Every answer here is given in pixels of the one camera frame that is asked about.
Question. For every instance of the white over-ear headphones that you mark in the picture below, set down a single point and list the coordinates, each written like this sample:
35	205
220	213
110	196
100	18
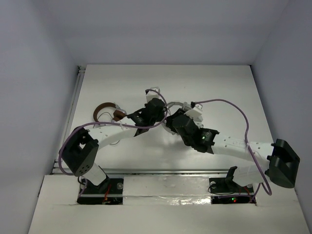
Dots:
175	104

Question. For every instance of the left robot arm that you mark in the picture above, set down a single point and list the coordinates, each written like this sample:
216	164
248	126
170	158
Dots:
78	152

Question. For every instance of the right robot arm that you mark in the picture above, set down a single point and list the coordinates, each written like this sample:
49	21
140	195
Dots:
276	162

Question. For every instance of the brown over-ear headphones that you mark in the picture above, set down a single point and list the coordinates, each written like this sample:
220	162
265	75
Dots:
112	109

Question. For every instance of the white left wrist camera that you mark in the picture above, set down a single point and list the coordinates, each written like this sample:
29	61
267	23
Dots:
152	93

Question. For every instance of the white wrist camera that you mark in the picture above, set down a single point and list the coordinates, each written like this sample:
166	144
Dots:
152	93
193	111

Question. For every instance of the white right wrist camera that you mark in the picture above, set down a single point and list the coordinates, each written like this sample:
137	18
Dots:
193	111

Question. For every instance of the aluminium rail front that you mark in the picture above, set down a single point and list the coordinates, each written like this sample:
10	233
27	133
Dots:
154	171

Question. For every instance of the aluminium rail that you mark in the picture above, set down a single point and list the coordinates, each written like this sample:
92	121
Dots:
71	111
154	171

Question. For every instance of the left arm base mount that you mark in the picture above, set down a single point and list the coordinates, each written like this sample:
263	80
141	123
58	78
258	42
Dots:
109	192

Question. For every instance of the aluminium rail left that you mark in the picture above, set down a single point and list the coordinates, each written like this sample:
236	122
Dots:
71	111

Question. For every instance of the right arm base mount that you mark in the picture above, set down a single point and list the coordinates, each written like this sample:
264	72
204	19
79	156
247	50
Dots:
225	191

